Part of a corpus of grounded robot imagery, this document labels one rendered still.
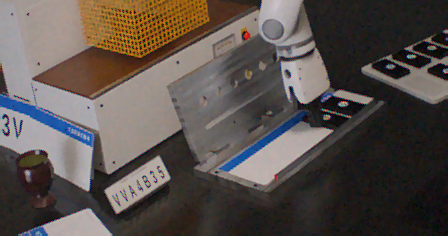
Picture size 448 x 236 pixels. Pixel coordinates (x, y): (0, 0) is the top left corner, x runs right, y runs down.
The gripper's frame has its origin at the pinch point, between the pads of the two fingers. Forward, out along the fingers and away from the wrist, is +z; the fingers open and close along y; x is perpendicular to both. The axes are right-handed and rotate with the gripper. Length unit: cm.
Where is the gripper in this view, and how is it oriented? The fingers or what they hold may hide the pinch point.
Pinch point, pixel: (315, 117)
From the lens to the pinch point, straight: 201.1
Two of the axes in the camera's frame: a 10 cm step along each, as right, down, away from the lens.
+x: -7.0, -0.3, 7.1
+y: 6.5, -4.2, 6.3
